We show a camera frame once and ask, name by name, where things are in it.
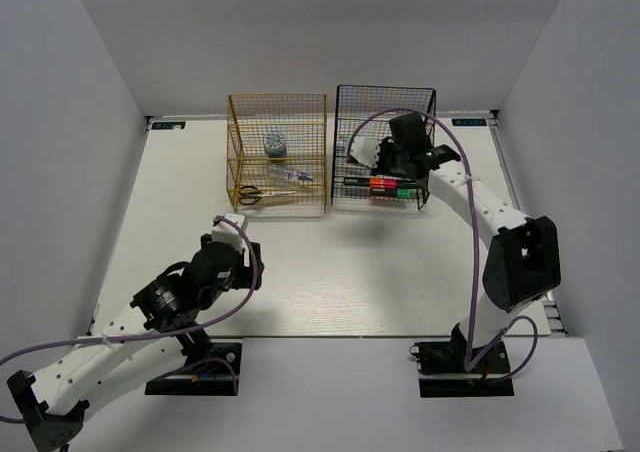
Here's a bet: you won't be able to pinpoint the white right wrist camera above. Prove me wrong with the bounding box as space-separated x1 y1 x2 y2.
348 136 381 169

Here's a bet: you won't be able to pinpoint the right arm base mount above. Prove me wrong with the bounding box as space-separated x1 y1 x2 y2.
409 341 515 399

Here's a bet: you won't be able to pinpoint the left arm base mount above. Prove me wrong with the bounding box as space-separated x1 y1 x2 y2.
144 340 243 397

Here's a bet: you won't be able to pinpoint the green black highlighter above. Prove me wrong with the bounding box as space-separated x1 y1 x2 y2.
369 188 412 200

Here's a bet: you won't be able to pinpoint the round blue white tape tin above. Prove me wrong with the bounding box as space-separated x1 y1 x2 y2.
263 132 287 159

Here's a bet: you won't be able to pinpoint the gold wire mesh basket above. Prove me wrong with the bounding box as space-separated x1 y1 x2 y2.
226 93 328 213

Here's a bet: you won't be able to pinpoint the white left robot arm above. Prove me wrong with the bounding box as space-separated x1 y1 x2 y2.
7 231 264 451

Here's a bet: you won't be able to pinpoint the black handled scissors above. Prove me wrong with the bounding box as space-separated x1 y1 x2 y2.
238 185 296 206

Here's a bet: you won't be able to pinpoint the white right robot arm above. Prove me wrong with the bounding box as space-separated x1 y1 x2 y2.
384 108 561 371

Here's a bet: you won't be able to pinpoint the orange black highlighter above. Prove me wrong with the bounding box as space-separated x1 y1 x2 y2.
343 177 384 188

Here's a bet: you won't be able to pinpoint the pink black highlighter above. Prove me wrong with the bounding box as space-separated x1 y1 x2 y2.
382 179 418 189

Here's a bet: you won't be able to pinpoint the left blue table label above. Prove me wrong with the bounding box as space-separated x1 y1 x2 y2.
151 121 186 130

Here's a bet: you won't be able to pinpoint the black wire mesh basket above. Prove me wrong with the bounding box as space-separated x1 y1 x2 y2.
330 85 437 209

